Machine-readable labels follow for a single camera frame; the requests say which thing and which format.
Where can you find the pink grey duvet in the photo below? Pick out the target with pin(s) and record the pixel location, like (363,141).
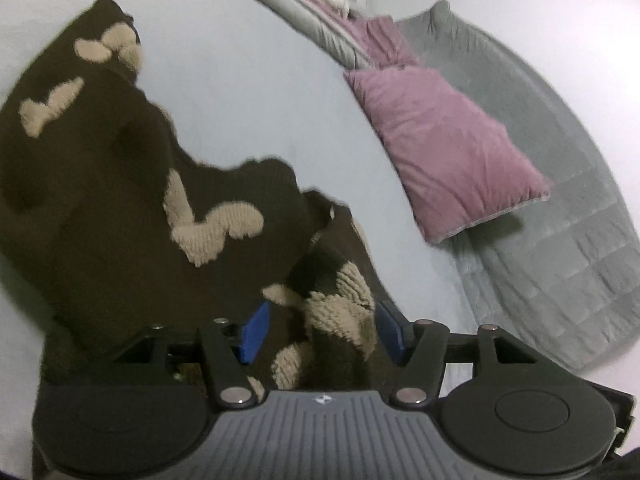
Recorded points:
(324,29)

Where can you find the light blue bed sheet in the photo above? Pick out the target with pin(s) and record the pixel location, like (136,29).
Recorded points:
(240,83)

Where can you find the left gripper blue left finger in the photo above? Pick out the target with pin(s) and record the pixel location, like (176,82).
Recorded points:
(253,334)

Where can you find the dark brown patterned sweater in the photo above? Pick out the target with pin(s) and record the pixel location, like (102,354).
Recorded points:
(152,262)

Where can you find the large pink pillow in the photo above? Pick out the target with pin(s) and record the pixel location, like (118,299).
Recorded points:
(456,163)

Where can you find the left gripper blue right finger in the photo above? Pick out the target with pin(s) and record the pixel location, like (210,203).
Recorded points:
(395,331)

